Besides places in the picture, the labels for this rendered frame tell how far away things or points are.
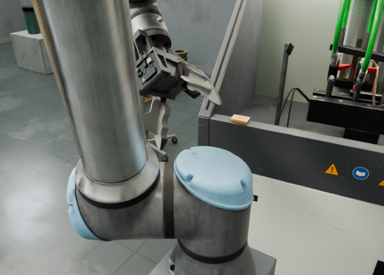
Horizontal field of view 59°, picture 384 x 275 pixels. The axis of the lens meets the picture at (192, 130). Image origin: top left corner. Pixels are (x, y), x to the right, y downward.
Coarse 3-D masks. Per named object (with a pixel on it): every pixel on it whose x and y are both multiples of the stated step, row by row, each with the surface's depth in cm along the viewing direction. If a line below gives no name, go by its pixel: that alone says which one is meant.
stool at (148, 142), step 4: (140, 96) 247; (144, 100) 250; (144, 104) 251; (144, 108) 253; (144, 112) 254; (144, 128) 260; (168, 136) 274; (172, 136) 274; (148, 140) 268; (152, 140) 268; (172, 140) 277; (176, 140) 277; (148, 144) 262; (152, 144) 262; (152, 148) 259; (156, 148) 257; (160, 152) 252; (164, 152) 252; (164, 156) 250; (164, 160) 251
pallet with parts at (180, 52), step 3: (174, 51) 400; (177, 51) 407; (180, 51) 408; (183, 51) 405; (186, 51) 400; (180, 54) 394; (183, 54) 395; (186, 54) 399; (183, 57) 397; (186, 57) 402; (186, 60) 401; (195, 66) 413; (147, 96) 362; (150, 96) 362; (147, 99) 354; (150, 99) 355; (147, 102) 352
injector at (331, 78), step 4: (340, 60) 105; (332, 68) 106; (336, 68) 106; (328, 72) 108; (332, 72) 107; (336, 72) 106; (328, 76) 108; (332, 76) 106; (336, 76) 107; (328, 80) 109; (332, 80) 106; (328, 84) 109; (332, 84) 109; (328, 88) 110; (332, 88) 109; (328, 92) 110; (328, 96) 111
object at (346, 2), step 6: (342, 0) 84; (348, 0) 114; (342, 6) 84; (348, 6) 115; (342, 12) 84; (348, 12) 116; (342, 18) 84; (336, 24) 86; (342, 24) 118; (336, 30) 86; (342, 30) 119; (336, 36) 87; (336, 42) 88; (336, 48) 90
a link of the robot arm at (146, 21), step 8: (136, 16) 65; (144, 16) 65; (152, 16) 65; (160, 16) 66; (136, 24) 65; (144, 24) 64; (152, 24) 64; (160, 24) 65; (168, 32) 67; (144, 40) 65
